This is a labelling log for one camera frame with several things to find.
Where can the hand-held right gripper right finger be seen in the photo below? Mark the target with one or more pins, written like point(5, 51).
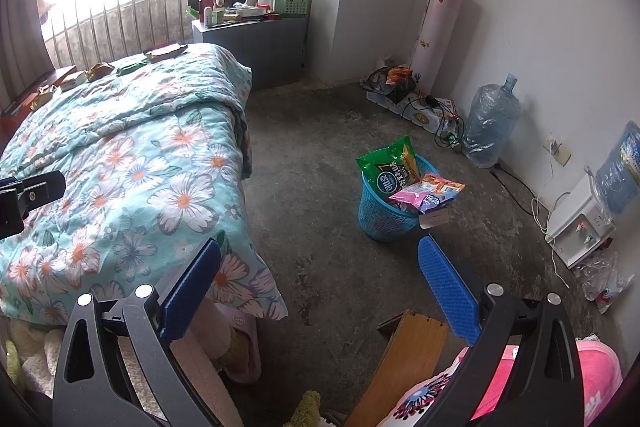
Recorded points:
point(447, 292)

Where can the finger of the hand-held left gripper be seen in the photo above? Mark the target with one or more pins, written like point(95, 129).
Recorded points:
point(42, 192)

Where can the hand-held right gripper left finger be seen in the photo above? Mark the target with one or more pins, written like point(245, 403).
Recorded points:
point(192, 287)

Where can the blue plastic basket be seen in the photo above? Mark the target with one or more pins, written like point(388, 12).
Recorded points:
point(385, 219)

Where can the large green snack bag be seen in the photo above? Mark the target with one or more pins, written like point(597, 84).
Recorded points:
point(385, 177)

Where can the cream fluffy rug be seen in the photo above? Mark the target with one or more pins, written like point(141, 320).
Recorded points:
point(200, 357)

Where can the white card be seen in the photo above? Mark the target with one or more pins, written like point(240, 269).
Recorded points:
point(435, 219)

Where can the pink slipper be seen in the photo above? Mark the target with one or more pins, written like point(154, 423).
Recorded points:
point(242, 347)

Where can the wooden board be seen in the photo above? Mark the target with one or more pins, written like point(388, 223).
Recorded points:
point(400, 367)

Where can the purple snack packet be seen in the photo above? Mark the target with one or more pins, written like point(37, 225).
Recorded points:
point(432, 203)

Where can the floral blanket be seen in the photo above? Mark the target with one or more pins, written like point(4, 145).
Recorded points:
point(125, 147)

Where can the pink snack packet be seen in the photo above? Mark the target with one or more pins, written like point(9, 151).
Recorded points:
point(407, 197)

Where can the orange and yellow snack packet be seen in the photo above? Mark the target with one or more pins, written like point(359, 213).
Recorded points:
point(440, 184)

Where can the brown packet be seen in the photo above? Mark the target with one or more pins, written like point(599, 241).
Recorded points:
point(100, 71)

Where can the white water dispenser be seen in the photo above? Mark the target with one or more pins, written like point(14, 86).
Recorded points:
point(570, 222)

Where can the small green gadget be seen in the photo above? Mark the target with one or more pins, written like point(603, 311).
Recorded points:
point(454, 140)

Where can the clear plastic bag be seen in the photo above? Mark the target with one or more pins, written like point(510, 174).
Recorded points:
point(600, 282)

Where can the small green packet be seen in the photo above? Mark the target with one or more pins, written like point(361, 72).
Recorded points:
point(132, 67)

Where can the green plush toy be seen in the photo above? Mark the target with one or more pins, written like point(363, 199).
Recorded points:
point(305, 409)

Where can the empty plastic-wrapped water jug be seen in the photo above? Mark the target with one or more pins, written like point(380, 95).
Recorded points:
point(490, 127)

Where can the flat white cardboard box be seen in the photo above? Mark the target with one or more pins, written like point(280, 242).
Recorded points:
point(415, 114)

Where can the tan cardboard packet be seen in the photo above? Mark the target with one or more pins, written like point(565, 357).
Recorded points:
point(165, 52)

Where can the black power adapter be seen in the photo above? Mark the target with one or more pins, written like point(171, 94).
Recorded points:
point(432, 100)

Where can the window railing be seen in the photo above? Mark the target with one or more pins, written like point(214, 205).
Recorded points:
point(125, 7)

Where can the black bag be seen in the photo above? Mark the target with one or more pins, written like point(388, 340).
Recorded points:
point(400, 93)

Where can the labelled blue water jug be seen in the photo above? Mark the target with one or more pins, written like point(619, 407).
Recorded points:
point(620, 172)

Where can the orange snack bag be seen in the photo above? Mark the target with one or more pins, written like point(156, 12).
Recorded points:
point(399, 75)

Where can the red thermos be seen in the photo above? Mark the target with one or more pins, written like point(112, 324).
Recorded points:
point(205, 7)

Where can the grey cabinet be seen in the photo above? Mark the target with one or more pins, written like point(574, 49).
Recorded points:
point(270, 52)

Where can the rolled printed wallpaper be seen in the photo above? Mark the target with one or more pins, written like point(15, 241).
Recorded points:
point(437, 37)

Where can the pile of small boxes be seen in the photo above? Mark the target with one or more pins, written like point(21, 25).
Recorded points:
point(240, 13)

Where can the green storage basket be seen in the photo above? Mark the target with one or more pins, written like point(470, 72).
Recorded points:
point(290, 4)

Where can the wall socket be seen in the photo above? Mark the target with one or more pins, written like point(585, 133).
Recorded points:
point(562, 153)

